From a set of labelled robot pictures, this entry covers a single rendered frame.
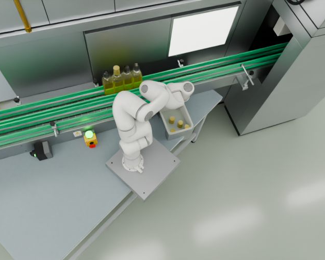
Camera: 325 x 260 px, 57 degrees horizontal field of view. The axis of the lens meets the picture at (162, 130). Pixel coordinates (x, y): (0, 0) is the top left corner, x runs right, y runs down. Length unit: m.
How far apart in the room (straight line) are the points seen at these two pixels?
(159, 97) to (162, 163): 0.60
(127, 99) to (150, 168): 0.61
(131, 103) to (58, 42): 0.60
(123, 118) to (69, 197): 0.69
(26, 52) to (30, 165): 0.66
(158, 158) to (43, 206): 0.70
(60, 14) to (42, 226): 1.11
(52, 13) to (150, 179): 1.00
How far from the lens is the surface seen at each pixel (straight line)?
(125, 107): 1.30
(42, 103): 1.90
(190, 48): 2.00
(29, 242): 1.85
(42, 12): 1.57
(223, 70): 2.07
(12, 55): 1.75
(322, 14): 1.81
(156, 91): 1.32
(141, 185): 1.76
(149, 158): 1.81
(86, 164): 1.89
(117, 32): 1.69
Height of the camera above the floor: 2.50
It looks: 63 degrees down
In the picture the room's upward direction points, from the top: 10 degrees clockwise
